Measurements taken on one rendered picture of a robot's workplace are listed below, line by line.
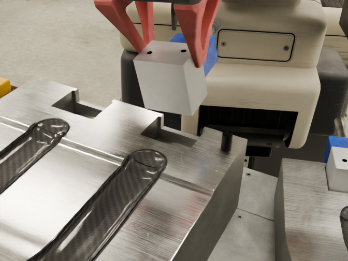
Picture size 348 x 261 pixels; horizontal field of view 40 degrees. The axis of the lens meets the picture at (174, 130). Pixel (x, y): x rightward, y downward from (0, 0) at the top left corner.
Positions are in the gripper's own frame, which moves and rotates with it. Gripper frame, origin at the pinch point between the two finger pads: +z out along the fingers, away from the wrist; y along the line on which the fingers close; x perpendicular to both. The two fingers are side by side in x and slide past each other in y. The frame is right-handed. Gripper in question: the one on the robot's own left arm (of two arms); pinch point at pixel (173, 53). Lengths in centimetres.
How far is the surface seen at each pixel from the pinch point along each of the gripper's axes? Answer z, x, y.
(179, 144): 10.8, -0.4, -1.1
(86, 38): 101, 164, -158
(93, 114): 9.0, -0.2, -11.7
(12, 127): 5.1, -8.3, -14.9
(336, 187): 13.7, 0.9, 14.7
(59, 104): 6.4, -2.4, -14.0
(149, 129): 8.0, -1.9, -3.3
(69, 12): 101, 194, -192
